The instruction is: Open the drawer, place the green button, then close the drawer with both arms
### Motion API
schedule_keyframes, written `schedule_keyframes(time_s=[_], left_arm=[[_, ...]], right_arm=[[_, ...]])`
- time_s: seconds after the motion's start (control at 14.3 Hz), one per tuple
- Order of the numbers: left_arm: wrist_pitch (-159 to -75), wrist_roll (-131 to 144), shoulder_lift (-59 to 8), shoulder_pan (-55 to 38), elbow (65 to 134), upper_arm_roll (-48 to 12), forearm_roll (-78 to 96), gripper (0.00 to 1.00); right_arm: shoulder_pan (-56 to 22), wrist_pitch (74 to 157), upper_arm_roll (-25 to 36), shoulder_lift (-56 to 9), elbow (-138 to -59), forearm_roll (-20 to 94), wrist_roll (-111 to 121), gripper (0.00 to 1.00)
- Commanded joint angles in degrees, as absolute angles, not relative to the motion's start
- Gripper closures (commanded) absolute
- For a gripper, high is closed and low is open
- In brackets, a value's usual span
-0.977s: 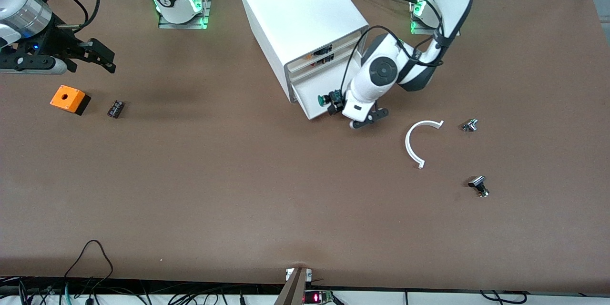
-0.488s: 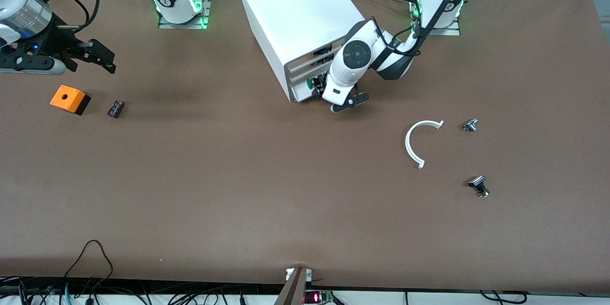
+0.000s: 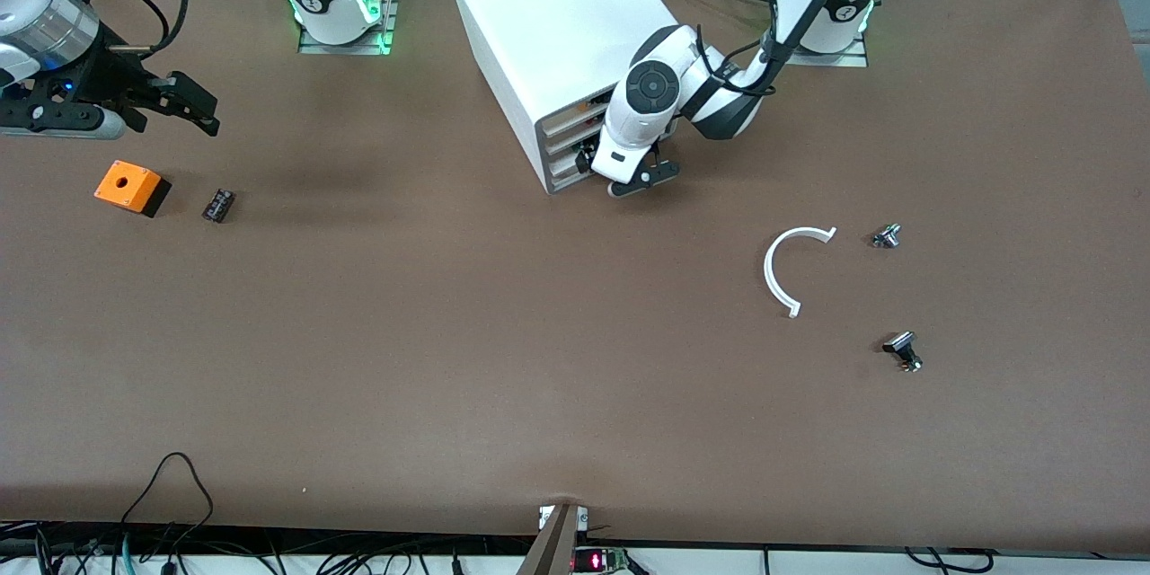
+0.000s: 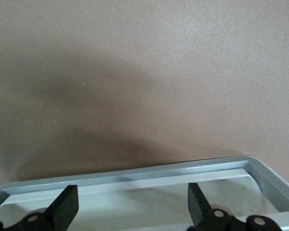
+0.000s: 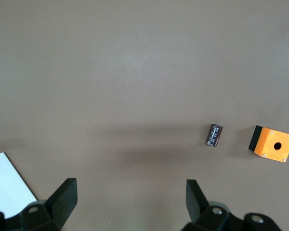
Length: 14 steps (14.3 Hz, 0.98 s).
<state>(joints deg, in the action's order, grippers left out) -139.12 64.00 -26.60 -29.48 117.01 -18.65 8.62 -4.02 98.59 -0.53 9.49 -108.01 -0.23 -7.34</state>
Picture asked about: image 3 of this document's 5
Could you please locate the white plastic drawer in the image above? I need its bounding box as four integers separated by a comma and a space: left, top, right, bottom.
549, 157, 621, 192
547, 133, 598, 175
545, 112, 612, 159
544, 92, 621, 142

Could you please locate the white drawer cabinet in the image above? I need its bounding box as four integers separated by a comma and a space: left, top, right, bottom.
445, 0, 697, 196

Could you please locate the white semicircular plastic clamp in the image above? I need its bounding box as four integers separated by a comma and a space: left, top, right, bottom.
763, 226, 838, 319

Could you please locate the black pushbutton with white cap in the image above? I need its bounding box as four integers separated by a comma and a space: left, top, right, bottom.
881, 331, 924, 374

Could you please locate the small device with red LED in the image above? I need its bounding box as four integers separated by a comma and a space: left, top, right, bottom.
572, 546, 630, 574

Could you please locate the orange button enclosure box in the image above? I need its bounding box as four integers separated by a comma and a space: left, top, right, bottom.
93, 160, 172, 218

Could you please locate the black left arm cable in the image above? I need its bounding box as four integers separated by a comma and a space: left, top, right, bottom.
696, 0, 836, 100

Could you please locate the aluminium right arm base plate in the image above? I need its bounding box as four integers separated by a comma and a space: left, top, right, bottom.
298, 0, 401, 55

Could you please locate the aluminium left arm base plate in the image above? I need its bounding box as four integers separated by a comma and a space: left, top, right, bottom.
791, 31, 871, 68

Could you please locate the black looped cable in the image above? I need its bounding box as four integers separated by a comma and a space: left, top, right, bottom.
117, 452, 217, 575

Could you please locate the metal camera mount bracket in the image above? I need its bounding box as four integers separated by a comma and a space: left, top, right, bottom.
517, 503, 589, 575

